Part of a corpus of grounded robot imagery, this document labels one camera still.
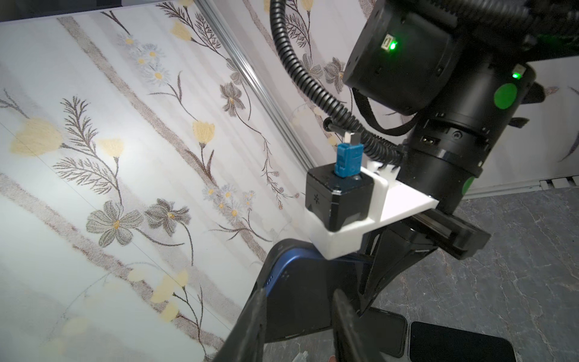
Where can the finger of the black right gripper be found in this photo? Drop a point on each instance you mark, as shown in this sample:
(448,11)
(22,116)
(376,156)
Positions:
(393,249)

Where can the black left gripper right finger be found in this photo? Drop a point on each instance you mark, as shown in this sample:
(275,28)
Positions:
(351,337)

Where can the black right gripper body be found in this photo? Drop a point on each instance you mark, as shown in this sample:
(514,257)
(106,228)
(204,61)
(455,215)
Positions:
(454,235)

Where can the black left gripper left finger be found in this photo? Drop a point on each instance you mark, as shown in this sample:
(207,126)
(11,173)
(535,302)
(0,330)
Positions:
(246,341)

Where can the phone with pink case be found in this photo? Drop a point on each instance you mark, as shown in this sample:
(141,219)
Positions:
(388,330)

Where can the black phone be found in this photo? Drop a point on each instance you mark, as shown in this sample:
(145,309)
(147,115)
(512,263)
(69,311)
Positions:
(431,342)
(299,284)

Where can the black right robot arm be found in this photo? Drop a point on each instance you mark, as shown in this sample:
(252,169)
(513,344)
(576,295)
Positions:
(460,70)

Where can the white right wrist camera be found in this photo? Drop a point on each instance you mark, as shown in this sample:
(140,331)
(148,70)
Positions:
(344,200)

